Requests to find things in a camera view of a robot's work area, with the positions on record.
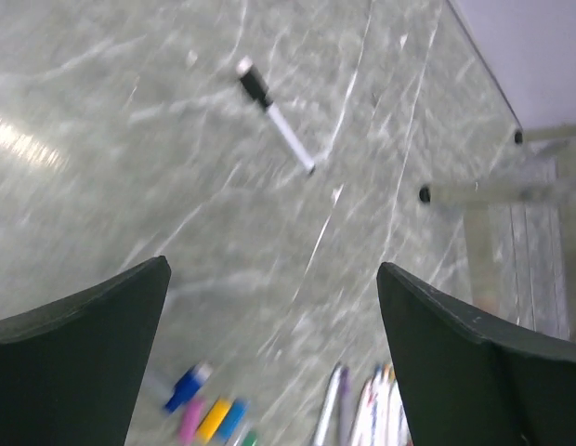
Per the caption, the black cap marker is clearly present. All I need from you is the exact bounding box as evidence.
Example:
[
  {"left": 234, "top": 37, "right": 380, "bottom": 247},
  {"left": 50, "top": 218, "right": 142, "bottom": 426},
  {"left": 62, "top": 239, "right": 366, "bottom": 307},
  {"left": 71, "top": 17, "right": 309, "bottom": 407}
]
[{"left": 236, "top": 57, "right": 316, "bottom": 175}]

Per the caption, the gray pen cap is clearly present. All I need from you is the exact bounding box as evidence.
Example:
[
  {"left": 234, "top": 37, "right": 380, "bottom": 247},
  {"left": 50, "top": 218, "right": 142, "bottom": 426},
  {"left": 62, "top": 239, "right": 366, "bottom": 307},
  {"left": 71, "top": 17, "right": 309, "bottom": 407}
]
[{"left": 143, "top": 371, "right": 171, "bottom": 400}]

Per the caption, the red cap marker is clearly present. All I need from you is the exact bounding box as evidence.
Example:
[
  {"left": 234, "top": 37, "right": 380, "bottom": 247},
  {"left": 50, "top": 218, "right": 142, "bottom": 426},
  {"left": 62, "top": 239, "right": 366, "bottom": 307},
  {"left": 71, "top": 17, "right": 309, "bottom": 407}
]
[{"left": 312, "top": 362, "right": 344, "bottom": 446}]

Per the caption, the light blue pen cap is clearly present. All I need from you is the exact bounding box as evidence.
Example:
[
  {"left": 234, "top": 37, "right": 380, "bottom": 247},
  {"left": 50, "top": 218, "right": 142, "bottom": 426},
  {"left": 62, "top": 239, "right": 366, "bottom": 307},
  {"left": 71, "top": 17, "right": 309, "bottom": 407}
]
[{"left": 216, "top": 400, "right": 249, "bottom": 442}]

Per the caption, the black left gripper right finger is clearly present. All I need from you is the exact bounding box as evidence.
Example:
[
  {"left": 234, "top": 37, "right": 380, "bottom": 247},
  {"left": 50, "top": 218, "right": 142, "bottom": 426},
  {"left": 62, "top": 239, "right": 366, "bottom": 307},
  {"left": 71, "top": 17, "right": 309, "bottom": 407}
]
[{"left": 376, "top": 263, "right": 576, "bottom": 445}]

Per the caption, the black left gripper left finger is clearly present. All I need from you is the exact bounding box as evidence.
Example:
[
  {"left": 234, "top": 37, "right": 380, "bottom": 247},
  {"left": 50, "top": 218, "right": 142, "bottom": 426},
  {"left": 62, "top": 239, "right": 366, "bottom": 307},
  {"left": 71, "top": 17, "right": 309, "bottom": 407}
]
[{"left": 0, "top": 256, "right": 171, "bottom": 445}]

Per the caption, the green pen cap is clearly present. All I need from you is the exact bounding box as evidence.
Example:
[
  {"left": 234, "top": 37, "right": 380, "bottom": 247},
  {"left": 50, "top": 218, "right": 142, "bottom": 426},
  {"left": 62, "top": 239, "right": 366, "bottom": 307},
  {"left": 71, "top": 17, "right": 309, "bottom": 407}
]
[{"left": 239, "top": 427, "right": 259, "bottom": 446}]

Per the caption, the stainless steel dish rack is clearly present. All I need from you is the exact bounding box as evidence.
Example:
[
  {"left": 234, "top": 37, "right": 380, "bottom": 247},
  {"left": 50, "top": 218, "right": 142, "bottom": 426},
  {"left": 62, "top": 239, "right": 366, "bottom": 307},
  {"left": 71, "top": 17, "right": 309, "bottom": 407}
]
[{"left": 419, "top": 126, "right": 576, "bottom": 341}]

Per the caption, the pink pen cap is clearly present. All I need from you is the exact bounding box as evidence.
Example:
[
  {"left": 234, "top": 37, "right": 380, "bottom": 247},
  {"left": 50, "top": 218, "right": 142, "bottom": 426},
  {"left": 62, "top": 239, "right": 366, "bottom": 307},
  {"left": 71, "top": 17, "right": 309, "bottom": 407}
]
[{"left": 178, "top": 397, "right": 205, "bottom": 445}]

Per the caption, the yellow pen cap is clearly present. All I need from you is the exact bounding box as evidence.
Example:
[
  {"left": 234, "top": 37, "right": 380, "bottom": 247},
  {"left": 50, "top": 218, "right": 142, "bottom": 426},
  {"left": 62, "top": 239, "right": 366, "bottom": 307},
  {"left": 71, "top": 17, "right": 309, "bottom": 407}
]
[{"left": 196, "top": 399, "right": 231, "bottom": 445}]

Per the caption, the pink cap marker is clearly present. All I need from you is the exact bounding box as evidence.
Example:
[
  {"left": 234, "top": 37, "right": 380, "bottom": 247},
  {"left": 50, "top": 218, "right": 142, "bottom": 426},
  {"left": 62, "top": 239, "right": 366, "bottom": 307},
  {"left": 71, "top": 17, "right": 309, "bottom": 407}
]
[{"left": 349, "top": 364, "right": 387, "bottom": 446}]

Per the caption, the dark blue white pen cap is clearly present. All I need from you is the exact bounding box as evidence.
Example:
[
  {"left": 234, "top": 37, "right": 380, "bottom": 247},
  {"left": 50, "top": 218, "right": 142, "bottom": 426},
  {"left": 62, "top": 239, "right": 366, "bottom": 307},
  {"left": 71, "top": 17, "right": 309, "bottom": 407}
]
[{"left": 164, "top": 362, "right": 213, "bottom": 413}]

